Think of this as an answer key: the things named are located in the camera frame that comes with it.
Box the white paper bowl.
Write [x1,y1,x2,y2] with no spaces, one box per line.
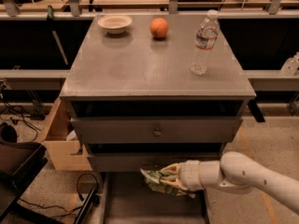
[97,15,133,35]

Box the black metal stand bar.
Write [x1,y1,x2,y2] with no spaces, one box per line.
[73,188,100,224]

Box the grey drawer cabinet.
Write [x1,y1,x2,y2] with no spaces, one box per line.
[59,13,257,173]

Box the grey drawer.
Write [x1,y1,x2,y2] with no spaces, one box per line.
[99,172,210,224]
[71,118,242,144]
[88,152,220,173]

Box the light wooden box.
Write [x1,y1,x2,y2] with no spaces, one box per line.
[37,98,92,171]

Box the green jalapeno chip bag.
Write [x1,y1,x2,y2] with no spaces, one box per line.
[140,169,195,198]

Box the orange fruit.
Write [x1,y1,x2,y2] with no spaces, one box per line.
[149,18,168,39]

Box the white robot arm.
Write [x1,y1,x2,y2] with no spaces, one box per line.
[159,151,299,214]

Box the middle grey drawer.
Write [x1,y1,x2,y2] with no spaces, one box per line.
[88,152,220,173]

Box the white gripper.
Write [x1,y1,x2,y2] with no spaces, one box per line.
[160,161,202,191]

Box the clear plastic water bottle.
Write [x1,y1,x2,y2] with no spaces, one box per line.
[191,9,220,75]

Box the top grey drawer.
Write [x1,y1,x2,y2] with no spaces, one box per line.
[71,118,242,144]

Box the bottom grey drawer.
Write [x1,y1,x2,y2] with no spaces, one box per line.
[99,172,210,224]

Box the black floor cable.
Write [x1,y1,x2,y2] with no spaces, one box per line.
[0,81,42,142]

